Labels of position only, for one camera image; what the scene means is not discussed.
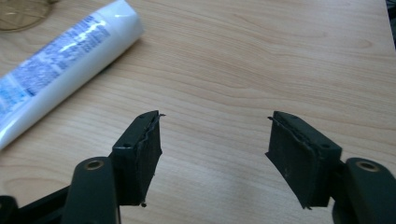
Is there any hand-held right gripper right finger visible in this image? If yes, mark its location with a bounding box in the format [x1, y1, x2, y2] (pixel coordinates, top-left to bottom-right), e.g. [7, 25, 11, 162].
[264, 110, 344, 210]

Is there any white blue toothpaste tube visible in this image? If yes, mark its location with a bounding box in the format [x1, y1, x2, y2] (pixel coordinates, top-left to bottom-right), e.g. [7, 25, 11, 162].
[0, 0, 145, 152]

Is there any amber transparent cup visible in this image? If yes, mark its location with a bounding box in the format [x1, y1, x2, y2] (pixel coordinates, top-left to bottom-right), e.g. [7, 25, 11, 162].
[0, 0, 60, 33]

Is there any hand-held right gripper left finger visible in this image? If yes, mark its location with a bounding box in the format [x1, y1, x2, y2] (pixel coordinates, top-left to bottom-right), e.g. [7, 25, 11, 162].
[110, 109, 166, 208]

